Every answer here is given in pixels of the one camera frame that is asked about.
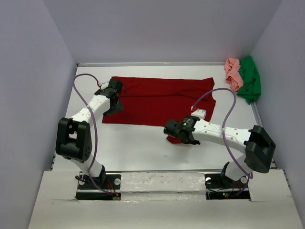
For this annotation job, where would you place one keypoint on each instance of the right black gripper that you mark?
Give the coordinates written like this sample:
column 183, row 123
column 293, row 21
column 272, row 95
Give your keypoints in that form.
column 195, row 142

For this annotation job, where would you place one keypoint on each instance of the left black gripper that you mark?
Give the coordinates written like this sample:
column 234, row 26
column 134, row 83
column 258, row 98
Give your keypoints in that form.
column 118, row 108

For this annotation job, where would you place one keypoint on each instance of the red t-shirt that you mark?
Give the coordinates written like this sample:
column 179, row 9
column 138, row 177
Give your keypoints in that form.
column 153, row 101

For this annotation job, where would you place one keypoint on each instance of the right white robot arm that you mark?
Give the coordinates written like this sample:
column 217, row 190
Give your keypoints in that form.
column 255, row 144

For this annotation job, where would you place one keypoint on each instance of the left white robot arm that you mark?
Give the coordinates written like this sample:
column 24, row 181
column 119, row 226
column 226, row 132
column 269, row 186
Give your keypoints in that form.
column 77, row 136

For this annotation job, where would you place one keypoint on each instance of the green t-shirt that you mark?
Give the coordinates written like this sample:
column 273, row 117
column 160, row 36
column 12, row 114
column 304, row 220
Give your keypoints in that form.
column 251, row 89

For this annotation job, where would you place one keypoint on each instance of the pink t-shirt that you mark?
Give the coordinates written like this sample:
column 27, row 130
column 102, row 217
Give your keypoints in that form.
column 232, row 75

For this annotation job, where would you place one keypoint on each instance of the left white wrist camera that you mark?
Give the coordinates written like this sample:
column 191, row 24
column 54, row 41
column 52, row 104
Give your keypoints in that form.
column 102, row 85

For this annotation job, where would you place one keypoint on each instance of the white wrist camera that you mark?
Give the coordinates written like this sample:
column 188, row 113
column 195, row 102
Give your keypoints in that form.
column 200, row 113
column 102, row 85

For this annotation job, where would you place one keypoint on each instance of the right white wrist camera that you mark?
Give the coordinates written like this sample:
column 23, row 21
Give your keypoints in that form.
column 200, row 113

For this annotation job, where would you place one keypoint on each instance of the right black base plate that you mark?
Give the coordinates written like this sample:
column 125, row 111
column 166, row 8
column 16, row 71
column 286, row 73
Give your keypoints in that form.
column 222, row 188

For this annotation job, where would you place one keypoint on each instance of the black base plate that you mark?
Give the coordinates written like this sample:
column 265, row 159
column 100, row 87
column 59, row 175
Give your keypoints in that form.
column 108, row 191
column 222, row 188

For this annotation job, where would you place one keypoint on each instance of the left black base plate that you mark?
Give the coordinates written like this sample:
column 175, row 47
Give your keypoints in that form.
column 108, row 191

